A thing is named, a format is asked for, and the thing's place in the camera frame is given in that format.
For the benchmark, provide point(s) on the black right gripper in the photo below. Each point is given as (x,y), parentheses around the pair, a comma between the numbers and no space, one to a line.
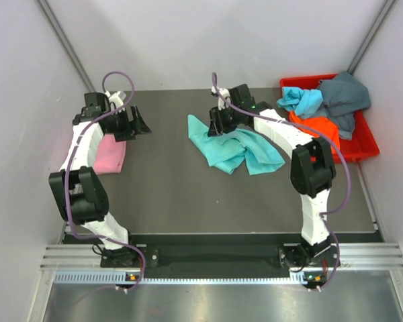
(217,127)

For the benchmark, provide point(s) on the grey blue t shirt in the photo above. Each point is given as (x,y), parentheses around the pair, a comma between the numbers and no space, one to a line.
(343,95)

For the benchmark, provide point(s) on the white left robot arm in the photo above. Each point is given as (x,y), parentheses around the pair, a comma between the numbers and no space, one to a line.
(78,192)

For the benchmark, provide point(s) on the orange t shirt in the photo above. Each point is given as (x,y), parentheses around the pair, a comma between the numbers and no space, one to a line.
(315,125)

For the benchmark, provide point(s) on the grey slotted cable duct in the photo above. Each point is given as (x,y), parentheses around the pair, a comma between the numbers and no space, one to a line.
(127,279)

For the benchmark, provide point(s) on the light blue t shirt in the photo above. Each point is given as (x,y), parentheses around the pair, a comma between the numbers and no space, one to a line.
(303,102)

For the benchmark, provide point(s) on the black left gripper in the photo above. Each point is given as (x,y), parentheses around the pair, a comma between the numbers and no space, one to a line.
(129,132)

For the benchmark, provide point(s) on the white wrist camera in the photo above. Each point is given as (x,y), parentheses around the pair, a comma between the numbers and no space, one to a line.
(223,97)
(116,99)

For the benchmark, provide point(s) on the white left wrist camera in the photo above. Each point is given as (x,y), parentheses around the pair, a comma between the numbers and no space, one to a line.
(116,99)

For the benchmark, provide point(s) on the red plastic bin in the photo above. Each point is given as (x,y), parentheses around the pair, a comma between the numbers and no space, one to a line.
(363,144)

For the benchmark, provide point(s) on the pink folded t shirt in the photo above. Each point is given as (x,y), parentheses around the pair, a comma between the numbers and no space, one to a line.
(110,156)

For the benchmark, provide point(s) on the teal t shirt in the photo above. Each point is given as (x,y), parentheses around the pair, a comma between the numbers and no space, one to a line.
(228,151)

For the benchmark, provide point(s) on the aluminium frame rail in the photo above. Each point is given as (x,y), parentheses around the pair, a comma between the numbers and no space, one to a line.
(356,256)

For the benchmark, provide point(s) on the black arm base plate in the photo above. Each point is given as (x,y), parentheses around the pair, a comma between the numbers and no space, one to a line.
(281,257)

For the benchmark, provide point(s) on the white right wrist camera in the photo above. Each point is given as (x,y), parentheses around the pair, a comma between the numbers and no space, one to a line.
(223,97)

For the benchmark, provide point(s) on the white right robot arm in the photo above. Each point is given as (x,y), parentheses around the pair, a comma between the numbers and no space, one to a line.
(312,165)

